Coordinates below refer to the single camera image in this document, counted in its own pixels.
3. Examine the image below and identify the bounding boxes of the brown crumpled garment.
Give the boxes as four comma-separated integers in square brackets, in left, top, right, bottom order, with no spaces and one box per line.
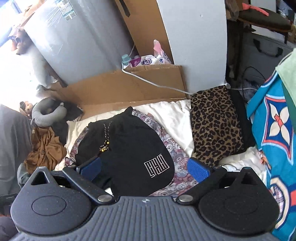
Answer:
[23,127,67,174]

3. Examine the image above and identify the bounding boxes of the white cable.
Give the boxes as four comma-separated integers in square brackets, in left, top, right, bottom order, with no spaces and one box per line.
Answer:
[120,62,258,95]

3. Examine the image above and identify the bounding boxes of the brown cardboard sheet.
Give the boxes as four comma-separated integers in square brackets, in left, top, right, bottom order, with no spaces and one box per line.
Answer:
[49,0,188,120]

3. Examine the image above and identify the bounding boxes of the bear print pyjama garment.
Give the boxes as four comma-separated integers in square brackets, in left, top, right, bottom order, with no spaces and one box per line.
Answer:
[70,107,197,198]

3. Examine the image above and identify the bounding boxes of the small plush doll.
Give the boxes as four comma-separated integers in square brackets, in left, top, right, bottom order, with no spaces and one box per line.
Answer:
[19,101,34,118]

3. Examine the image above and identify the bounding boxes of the grey neck pillow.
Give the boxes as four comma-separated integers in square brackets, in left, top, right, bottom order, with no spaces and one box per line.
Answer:
[31,97,67,128]

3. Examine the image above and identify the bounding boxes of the tissue pack bag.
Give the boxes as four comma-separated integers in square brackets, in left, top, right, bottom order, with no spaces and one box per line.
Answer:
[122,40,172,69]

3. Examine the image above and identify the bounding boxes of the teal bottle cap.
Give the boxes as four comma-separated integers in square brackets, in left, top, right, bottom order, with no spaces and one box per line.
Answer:
[121,54,131,66]

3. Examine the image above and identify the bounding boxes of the black drawstring pants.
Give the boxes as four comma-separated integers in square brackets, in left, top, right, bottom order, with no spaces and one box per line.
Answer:
[75,107,175,197]

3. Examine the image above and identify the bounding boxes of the blue patterned blanket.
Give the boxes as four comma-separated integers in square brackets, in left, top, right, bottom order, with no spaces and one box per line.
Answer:
[246,52,296,241]

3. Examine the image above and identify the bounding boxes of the leopard print cloth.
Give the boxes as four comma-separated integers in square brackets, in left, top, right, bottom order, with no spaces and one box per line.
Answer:
[190,85,244,167]

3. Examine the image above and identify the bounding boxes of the cream printed bed sheet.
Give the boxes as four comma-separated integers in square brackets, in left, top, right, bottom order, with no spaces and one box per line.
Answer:
[54,99,269,197]

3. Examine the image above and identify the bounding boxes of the grey silver appliance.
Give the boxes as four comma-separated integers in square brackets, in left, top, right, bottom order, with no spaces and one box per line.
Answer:
[25,1,133,85]

